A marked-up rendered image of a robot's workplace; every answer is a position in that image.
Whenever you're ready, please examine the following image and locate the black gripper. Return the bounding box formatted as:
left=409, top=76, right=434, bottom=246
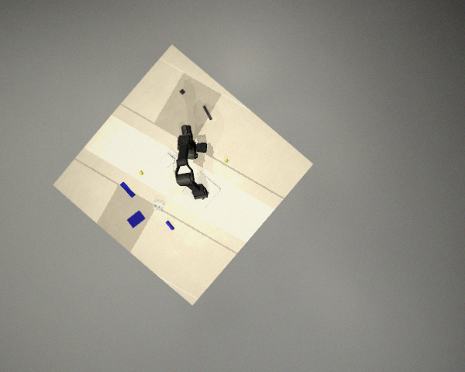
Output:
left=177, top=140, right=207, bottom=153

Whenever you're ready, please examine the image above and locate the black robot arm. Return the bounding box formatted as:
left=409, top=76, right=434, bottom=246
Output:
left=174, top=125, right=209, bottom=200

